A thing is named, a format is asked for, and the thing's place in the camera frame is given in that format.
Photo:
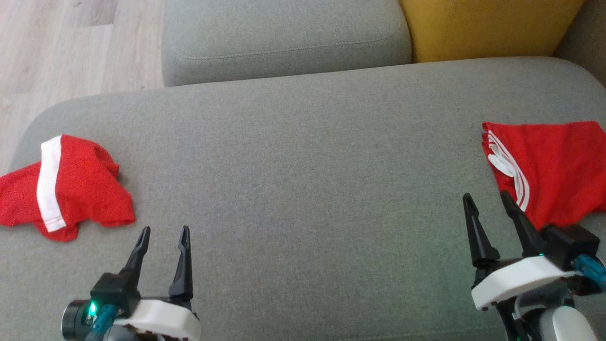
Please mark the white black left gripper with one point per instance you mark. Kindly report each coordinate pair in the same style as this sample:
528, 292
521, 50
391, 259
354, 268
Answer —
161, 319

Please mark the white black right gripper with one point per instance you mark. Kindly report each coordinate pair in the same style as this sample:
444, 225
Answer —
516, 279

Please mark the red jersey thin white stripes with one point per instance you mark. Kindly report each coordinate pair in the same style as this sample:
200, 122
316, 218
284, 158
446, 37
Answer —
563, 170

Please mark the red shorts wide white stripe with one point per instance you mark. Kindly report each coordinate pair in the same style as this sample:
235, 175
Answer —
85, 189

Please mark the large grey sofa chaise cushion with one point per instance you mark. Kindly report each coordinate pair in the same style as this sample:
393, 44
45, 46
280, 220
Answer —
307, 189

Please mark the large yellow sofa backrest cushion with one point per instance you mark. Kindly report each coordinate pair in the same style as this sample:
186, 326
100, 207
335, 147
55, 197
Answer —
483, 28

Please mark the grey sofa back cushion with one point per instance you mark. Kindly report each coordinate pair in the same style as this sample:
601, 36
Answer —
589, 42
284, 33

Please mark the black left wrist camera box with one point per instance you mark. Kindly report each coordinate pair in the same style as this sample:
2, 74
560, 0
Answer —
113, 291

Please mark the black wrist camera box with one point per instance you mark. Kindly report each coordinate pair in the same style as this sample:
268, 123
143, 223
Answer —
113, 291
568, 244

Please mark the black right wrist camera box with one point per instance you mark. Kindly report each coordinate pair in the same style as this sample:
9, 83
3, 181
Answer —
568, 244

